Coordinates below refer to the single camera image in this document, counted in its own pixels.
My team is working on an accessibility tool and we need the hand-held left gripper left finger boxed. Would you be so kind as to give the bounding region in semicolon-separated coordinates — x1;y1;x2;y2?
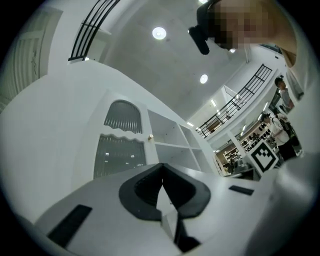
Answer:
33;162;176;256

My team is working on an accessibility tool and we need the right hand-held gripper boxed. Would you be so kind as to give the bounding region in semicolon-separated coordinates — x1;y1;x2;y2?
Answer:
232;139;280;181

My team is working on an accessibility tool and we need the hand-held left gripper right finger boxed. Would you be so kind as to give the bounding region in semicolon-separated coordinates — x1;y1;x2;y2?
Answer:
162;162;272;256

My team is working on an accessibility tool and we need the white louvred cabinet door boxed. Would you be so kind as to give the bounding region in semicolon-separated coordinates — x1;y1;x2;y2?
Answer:
93;94;156;181

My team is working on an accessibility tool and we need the white desk with shelves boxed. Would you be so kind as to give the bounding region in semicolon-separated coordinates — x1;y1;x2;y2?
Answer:
92;87;216;181

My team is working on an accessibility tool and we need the wooden display shelf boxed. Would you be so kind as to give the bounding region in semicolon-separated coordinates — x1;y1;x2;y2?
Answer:
214;146;248;176

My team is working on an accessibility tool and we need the person's white shirt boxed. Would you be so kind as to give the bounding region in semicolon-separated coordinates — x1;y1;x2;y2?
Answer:
244;47;320;256

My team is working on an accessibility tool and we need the black balcony railing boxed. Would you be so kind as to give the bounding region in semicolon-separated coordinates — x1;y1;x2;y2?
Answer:
195;63;273;139
67;0;120;62

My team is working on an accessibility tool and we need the person's head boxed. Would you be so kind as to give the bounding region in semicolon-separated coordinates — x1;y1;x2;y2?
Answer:
212;0;300;68

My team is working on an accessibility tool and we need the white panelled door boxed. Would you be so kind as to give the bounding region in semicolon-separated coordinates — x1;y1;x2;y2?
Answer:
9;7;63;101

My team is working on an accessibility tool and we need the white display wall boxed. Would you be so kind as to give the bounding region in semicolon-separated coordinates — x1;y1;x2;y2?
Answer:
234;117;277;153

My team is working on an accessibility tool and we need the black head-worn camera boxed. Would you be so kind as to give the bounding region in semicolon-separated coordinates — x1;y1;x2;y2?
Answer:
187;4;216;56

